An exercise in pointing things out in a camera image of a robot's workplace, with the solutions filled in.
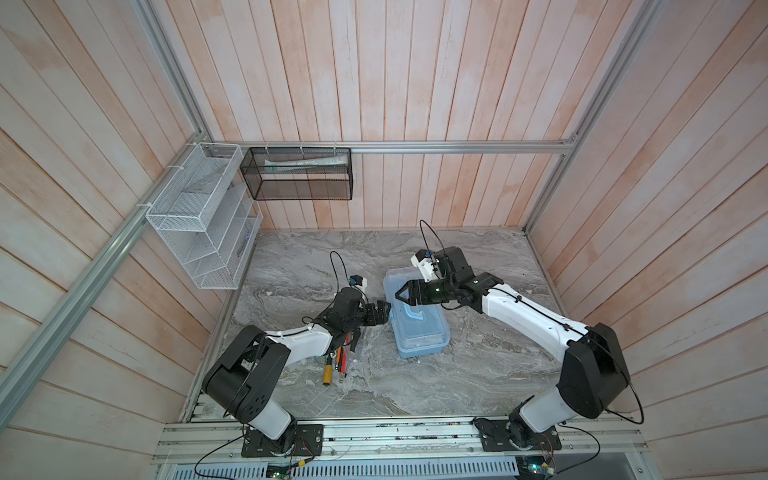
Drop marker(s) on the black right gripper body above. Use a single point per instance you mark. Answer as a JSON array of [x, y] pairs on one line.
[[433, 291]]

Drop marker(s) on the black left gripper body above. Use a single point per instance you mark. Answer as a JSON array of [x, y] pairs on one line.
[[366, 315]]

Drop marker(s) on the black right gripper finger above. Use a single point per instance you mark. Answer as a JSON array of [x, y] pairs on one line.
[[402, 298], [406, 287]]

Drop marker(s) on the blue plastic tool box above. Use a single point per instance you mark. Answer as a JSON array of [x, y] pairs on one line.
[[418, 330]]

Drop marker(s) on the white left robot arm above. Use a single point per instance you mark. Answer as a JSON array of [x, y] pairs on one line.
[[244, 377]]

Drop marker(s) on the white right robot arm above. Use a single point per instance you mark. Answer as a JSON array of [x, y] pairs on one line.
[[593, 370]]

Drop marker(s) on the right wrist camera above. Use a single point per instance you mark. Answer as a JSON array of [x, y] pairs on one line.
[[424, 261]]

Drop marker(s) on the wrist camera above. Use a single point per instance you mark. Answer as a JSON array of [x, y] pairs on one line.
[[424, 261], [358, 282]]

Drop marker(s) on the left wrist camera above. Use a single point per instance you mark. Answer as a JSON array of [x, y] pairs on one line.
[[358, 282]]

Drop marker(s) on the red handle screwdriver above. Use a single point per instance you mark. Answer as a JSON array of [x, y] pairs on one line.
[[345, 350]]

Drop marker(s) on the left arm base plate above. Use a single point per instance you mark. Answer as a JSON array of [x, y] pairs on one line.
[[282, 441]]

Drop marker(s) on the aluminium horizontal back rail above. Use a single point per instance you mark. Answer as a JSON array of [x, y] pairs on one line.
[[425, 147]]

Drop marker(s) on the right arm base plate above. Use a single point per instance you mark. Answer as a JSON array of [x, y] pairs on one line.
[[505, 435]]

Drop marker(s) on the black wire mesh basket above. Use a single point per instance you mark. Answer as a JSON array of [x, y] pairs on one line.
[[298, 173]]

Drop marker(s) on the white wire mesh shelf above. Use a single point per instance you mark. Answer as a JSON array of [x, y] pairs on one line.
[[206, 219]]

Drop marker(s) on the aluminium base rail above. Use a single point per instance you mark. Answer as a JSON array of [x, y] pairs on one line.
[[389, 438]]

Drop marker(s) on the aluminium corner post left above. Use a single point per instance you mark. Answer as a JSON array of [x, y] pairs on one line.
[[148, 16]]

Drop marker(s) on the aluminium corner post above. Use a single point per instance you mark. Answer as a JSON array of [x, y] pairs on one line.
[[643, 19], [148, 16]]

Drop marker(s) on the aluminium left wall rail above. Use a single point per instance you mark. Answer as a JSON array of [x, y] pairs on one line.
[[39, 352]]

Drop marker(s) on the aluminium corner post right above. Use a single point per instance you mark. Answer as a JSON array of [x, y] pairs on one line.
[[643, 19]]

